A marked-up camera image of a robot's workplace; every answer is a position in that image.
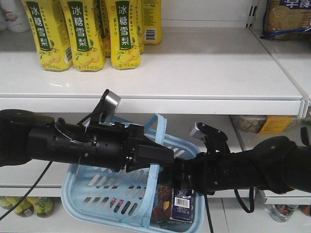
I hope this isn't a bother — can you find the yellow pear drink bottle left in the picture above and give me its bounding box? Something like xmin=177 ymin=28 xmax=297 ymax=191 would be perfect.
xmin=22 ymin=0 xmax=72 ymax=72

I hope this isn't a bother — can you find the breakfast biscuit blue pack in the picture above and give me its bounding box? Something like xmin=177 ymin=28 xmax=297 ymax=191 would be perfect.
xmin=262 ymin=0 xmax=311 ymax=40

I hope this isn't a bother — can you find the white store shelving unit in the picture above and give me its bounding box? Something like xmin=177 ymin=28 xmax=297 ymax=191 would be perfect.
xmin=0 ymin=0 xmax=311 ymax=233

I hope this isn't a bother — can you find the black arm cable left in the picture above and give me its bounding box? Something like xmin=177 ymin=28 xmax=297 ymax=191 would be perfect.
xmin=0 ymin=160 xmax=53 ymax=220

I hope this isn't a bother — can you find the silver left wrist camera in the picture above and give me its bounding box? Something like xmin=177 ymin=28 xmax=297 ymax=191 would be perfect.
xmin=90 ymin=89 xmax=121 ymax=125

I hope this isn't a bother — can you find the yellow pear drink bottle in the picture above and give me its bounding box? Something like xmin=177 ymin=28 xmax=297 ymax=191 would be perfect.
xmin=136 ymin=0 xmax=162 ymax=54
xmin=22 ymin=0 xmax=72 ymax=72
xmin=105 ymin=0 xmax=141 ymax=70
xmin=60 ymin=0 xmax=105 ymax=72

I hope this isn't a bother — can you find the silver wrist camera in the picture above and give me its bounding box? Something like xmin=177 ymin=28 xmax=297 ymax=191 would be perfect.
xmin=90 ymin=89 xmax=121 ymax=125
xmin=190 ymin=122 xmax=230 ymax=154

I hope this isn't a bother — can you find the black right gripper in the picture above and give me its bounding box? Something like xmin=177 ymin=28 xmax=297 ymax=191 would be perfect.
xmin=171 ymin=152 xmax=217 ymax=195

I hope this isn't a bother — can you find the light blue plastic basket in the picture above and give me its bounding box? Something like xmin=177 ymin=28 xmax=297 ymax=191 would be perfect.
xmin=60 ymin=113 xmax=207 ymax=233

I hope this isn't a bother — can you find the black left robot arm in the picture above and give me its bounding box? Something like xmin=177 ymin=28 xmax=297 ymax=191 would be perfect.
xmin=0 ymin=109 xmax=174 ymax=172

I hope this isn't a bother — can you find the yellow pear drink bottle right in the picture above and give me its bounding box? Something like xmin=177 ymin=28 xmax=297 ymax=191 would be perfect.
xmin=105 ymin=0 xmax=141 ymax=70

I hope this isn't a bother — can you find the white pink bottle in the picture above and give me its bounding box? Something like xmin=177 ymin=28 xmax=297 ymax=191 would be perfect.
xmin=0 ymin=0 xmax=31 ymax=33

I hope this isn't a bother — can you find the clear plastic cookie tub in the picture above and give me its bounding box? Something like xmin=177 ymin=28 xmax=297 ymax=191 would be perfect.
xmin=230 ymin=115 xmax=300 ymax=133

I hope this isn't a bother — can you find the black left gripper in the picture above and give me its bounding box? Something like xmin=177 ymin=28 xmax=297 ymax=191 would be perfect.
xmin=54 ymin=118 xmax=174 ymax=173

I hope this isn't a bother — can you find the yellow pear drink bottle back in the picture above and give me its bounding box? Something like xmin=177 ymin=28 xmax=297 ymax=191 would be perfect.
xmin=136 ymin=0 xmax=162 ymax=54

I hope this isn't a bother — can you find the yellow pear drink bottle middle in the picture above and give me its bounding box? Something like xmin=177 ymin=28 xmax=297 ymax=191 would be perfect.
xmin=60 ymin=0 xmax=105 ymax=72

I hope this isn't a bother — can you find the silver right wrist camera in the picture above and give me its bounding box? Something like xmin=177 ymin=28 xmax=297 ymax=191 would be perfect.
xmin=190 ymin=122 xmax=230 ymax=154

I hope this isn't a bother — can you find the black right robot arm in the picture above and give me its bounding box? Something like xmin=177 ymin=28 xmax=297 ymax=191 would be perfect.
xmin=171 ymin=122 xmax=311 ymax=195

